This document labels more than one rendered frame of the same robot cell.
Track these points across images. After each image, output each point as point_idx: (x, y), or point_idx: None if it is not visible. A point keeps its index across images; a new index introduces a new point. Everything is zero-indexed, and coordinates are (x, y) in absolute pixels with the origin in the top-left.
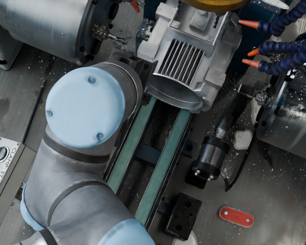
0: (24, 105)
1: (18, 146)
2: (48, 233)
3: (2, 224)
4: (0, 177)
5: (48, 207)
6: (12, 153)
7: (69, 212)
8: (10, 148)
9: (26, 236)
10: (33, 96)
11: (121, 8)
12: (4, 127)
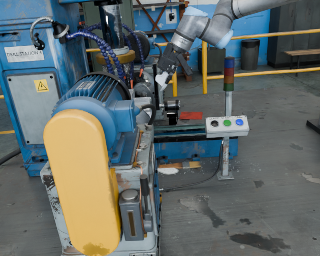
0: (177, 193)
1: (207, 118)
2: (231, 1)
3: (244, 178)
4: (224, 117)
5: (225, 17)
6: (212, 118)
7: (223, 8)
8: (210, 121)
9: (241, 169)
10: (170, 191)
11: None
12: (195, 195)
